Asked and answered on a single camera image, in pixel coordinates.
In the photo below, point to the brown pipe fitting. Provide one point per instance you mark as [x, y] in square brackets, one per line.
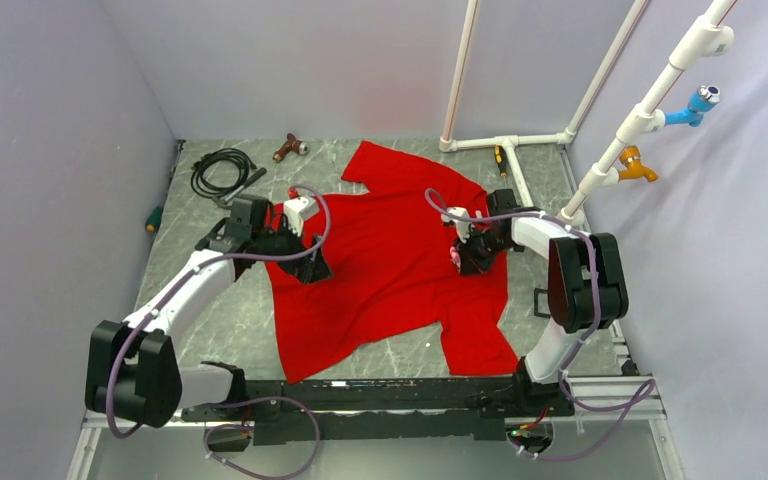
[292, 144]

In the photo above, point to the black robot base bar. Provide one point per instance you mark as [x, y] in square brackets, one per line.
[481, 408]

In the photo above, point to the pink flower plush brooch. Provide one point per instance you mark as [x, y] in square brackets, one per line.
[455, 257]

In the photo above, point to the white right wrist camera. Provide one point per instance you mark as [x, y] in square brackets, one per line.
[460, 219]

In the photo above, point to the red t-shirt garment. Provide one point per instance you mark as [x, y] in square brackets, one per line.
[392, 272]

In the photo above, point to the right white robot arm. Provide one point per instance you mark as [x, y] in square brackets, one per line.
[586, 288]

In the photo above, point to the blue pipe tap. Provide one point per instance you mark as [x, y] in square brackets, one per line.
[702, 101]

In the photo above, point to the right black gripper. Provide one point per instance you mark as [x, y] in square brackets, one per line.
[470, 263]

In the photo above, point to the yellow black screwdriver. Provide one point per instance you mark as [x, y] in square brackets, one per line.
[501, 160]

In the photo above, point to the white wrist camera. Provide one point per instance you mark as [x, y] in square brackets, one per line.
[298, 209]
[460, 219]

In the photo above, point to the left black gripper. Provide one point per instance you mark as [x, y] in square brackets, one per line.
[310, 269]

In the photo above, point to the small black square frame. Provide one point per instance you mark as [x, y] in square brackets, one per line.
[541, 304]

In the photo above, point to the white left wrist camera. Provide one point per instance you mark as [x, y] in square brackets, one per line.
[298, 209]

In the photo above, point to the green handle tool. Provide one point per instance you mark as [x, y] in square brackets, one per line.
[153, 221]

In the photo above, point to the orange pipe tap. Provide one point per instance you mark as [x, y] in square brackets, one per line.
[633, 167]

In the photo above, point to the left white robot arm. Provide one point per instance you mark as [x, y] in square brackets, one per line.
[133, 375]

